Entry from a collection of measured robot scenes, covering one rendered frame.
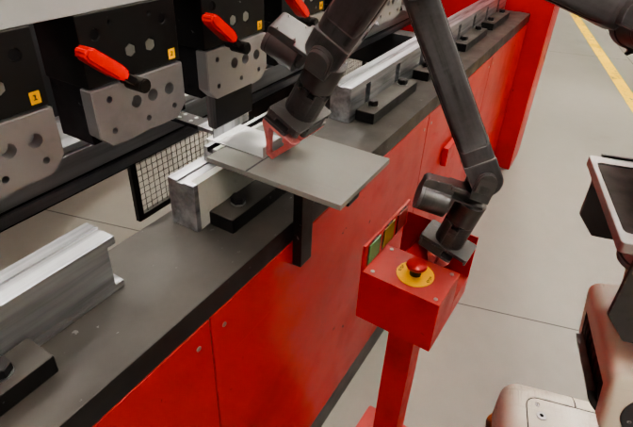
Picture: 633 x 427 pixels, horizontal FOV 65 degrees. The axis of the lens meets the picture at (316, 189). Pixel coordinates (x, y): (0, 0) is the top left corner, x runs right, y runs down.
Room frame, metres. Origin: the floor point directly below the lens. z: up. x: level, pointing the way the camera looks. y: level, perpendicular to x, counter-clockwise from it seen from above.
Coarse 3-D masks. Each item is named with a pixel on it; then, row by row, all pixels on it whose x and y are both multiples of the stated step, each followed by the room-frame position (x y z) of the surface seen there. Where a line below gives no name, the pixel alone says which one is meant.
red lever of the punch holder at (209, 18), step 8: (208, 16) 0.70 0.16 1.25; (216, 16) 0.70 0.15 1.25; (208, 24) 0.70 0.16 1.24; (216, 24) 0.70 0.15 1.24; (224, 24) 0.71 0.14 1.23; (216, 32) 0.71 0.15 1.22; (224, 32) 0.71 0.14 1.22; (232, 32) 0.73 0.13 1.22; (224, 40) 0.73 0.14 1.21; (232, 40) 0.72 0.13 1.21; (232, 48) 0.75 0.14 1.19; (240, 48) 0.74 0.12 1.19; (248, 48) 0.75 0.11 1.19
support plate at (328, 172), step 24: (312, 144) 0.81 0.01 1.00; (336, 144) 0.82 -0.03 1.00; (240, 168) 0.72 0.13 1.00; (264, 168) 0.72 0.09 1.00; (288, 168) 0.72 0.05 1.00; (312, 168) 0.73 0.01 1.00; (336, 168) 0.73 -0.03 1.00; (360, 168) 0.74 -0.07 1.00; (312, 192) 0.65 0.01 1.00; (336, 192) 0.65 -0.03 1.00
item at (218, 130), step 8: (248, 88) 0.87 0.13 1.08; (208, 96) 0.79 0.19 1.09; (224, 96) 0.81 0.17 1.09; (232, 96) 0.83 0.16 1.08; (240, 96) 0.85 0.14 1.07; (248, 96) 0.87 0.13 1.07; (208, 104) 0.80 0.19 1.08; (216, 104) 0.79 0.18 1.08; (224, 104) 0.81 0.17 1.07; (232, 104) 0.83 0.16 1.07; (240, 104) 0.85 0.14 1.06; (248, 104) 0.86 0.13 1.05; (208, 112) 0.80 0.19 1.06; (216, 112) 0.79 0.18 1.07; (224, 112) 0.81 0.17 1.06; (232, 112) 0.82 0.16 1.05; (240, 112) 0.84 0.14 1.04; (248, 112) 0.88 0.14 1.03; (208, 120) 0.80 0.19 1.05; (216, 120) 0.79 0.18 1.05; (224, 120) 0.81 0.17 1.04; (232, 120) 0.82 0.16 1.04; (240, 120) 0.86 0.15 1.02; (216, 128) 0.79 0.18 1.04; (224, 128) 0.82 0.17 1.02; (232, 128) 0.84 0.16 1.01; (216, 136) 0.80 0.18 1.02
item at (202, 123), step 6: (180, 114) 0.91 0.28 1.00; (186, 114) 0.91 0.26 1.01; (192, 114) 0.91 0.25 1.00; (174, 120) 0.89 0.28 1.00; (180, 120) 0.88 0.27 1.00; (186, 120) 0.88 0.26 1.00; (192, 120) 0.88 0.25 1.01; (198, 120) 0.89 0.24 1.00; (204, 120) 0.89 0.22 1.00; (192, 126) 0.87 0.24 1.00; (198, 126) 0.86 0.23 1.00; (204, 126) 0.86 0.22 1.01; (210, 132) 0.85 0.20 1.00
